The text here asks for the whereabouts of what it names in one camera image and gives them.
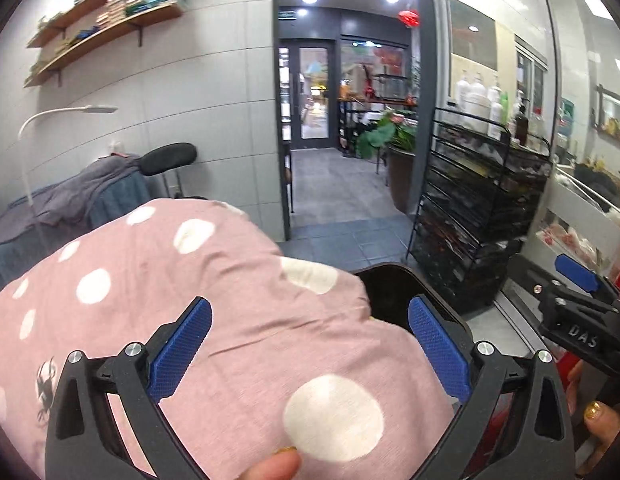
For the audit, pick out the black display shelf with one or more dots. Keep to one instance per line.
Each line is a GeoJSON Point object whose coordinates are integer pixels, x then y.
{"type": "Point", "coordinates": [347, 120]}

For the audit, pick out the red hanging lantern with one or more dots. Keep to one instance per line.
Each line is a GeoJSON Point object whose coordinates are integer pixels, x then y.
{"type": "Point", "coordinates": [409, 17]}

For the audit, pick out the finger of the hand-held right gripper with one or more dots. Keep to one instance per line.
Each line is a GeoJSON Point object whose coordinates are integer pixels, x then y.
{"type": "Point", "coordinates": [537, 280]}
{"type": "Point", "coordinates": [577, 270]}

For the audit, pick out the green potted plant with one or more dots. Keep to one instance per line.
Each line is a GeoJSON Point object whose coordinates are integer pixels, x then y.
{"type": "Point", "coordinates": [390, 132]}

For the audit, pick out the glass door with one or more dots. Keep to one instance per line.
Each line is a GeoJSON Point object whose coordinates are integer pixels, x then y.
{"type": "Point", "coordinates": [312, 95]}

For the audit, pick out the pink polka dot blanket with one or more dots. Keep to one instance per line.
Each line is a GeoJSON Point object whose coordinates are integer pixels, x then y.
{"type": "Point", "coordinates": [215, 270]}

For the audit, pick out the white floor lamp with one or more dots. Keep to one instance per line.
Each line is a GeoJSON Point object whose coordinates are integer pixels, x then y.
{"type": "Point", "coordinates": [90, 108]}

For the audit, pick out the white storage cart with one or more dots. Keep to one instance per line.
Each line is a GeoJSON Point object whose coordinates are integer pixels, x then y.
{"type": "Point", "coordinates": [565, 200]}

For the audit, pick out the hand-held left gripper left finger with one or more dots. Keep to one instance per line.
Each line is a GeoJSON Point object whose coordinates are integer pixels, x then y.
{"type": "Point", "coordinates": [182, 345]}

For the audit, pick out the red cloth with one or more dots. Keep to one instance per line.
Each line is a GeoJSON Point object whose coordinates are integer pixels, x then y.
{"type": "Point", "coordinates": [497, 412]}

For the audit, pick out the person's left hand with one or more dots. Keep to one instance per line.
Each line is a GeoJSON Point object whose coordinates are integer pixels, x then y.
{"type": "Point", "coordinates": [270, 467]}

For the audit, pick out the white pump bottle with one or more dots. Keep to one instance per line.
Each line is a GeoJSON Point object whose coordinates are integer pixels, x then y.
{"type": "Point", "coordinates": [462, 94]}
{"type": "Point", "coordinates": [479, 97]}
{"type": "Point", "coordinates": [496, 110]}

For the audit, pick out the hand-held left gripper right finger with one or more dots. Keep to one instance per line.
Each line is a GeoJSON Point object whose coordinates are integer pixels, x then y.
{"type": "Point", "coordinates": [440, 350]}

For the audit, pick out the brown pump bottle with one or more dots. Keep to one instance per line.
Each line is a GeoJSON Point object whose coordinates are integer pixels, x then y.
{"type": "Point", "coordinates": [520, 122]}

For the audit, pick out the grey blanket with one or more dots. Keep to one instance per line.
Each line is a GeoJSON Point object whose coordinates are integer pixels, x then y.
{"type": "Point", "coordinates": [75, 190]}

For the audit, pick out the stack of folded towels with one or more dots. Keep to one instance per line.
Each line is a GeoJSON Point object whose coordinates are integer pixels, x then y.
{"type": "Point", "coordinates": [112, 5]}

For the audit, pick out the person's right hand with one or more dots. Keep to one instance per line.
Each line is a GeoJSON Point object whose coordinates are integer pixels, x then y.
{"type": "Point", "coordinates": [605, 420]}

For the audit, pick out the black padded headrest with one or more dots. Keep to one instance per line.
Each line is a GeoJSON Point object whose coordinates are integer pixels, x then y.
{"type": "Point", "coordinates": [167, 158]}

